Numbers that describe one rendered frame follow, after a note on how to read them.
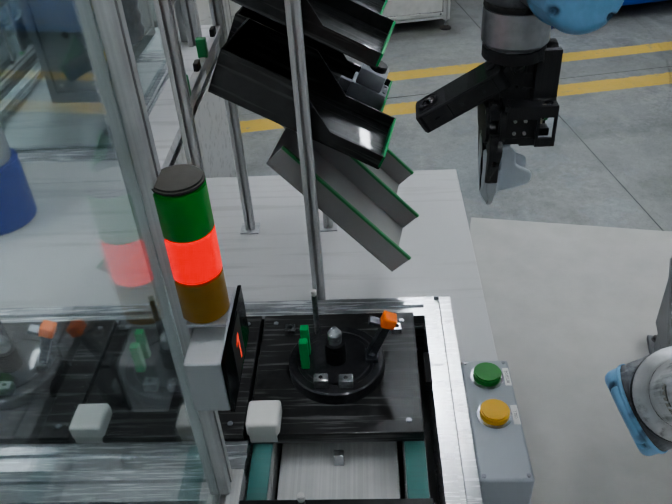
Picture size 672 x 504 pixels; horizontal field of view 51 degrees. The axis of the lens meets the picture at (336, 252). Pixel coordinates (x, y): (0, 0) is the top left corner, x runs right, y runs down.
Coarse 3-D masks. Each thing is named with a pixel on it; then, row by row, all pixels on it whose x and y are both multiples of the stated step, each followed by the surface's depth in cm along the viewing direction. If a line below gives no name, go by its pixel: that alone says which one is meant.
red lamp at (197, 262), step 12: (204, 240) 65; (216, 240) 67; (168, 252) 66; (180, 252) 65; (192, 252) 65; (204, 252) 66; (216, 252) 67; (180, 264) 66; (192, 264) 66; (204, 264) 66; (216, 264) 68; (180, 276) 67; (192, 276) 67; (204, 276) 67
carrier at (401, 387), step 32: (288, 320) 113; (320, 320) 113; (352, 320) 113; (288, 352) 108; (320, 352) 104; (352, 352) 104; (384, 352) 106; (416, 352) 106; (256, 384) 103; (288, 384) 102; (320, 384) 98; (352, 384) 98; (384, 384) 101; (416, 384) 101; (256, 416) 95; (288, 416) 98; (320, 416) 97; (352, 416) 97; (384, 416) 97; (416, 416) 96
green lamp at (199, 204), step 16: (192, 192) 62; (160, 208) 63; (176, 208) 62; (192, 208) 63; (208, 208) 64; (160, 224) 64; (176, 224) 63; (192, 224) 64; (208, 224) 65; (176, 240) 64; (192, 240) 64
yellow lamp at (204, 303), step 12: (216, 276) 69; (180, 288) 68; (192, 288) 68; (204, 288) 68; (216, 288) 69; (180, 300) 70; (192, 300) 69; (204, 300) 69; (216, 300) 70; (228, 300) 72; (192, 312) 70; (204, 312) 70; (216, 312) 70
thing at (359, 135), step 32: (256, 32) 111; (224, 64) 102; (256, 64) 101; (288, 64) 113; (320, 64) 112; (224, 96) 105; (256, 96) 104; (288, 96) 103; (320, 96) 116; (320, 128) 105; (352, 128) 112; (384, 128) 116
